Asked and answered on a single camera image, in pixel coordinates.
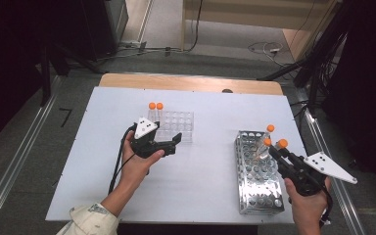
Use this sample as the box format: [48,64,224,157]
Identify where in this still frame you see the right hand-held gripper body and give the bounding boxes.
[283,151,358,198]

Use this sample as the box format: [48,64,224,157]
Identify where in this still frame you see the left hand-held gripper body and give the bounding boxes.
[129,117,165,161]

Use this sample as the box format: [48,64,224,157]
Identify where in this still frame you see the clear plastic test tube rack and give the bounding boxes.
[146,109,195,145]

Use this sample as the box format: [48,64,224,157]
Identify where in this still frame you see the metal test tube rack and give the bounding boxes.
[234,129,286,216]

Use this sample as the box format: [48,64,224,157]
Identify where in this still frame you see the person's left hand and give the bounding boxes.
[120,130,165,191]

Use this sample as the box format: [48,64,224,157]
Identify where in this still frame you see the person's right hand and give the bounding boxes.
[283,177,333,226]

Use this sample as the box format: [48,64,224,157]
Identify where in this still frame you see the wooden table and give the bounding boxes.
[98,72,284,96]

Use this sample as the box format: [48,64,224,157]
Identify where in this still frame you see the black tripod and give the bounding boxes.
[258,0,351,116]

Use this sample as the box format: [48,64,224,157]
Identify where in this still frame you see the black curtain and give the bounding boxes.
[0,0,86,153]
[321,0,376,197]

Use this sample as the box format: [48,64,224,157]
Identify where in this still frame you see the black metal stand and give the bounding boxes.
[38,45,53,108]

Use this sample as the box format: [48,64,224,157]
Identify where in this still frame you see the dark cabinet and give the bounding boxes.
[77,0,129,62]

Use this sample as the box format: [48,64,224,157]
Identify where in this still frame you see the aluminium rail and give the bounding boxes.
[302,107,368,235]
[0,75,63,235]

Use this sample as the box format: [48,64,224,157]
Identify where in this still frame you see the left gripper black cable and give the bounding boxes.
[108,122,139,196]

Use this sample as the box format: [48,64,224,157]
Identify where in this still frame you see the grey floor cables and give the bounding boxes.
[94,45,182,64]

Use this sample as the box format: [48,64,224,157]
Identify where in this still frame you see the white floor cable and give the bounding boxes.
[248,40,287,68]

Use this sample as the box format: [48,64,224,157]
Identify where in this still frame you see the black floor cable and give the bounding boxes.
[184,0,205,53]

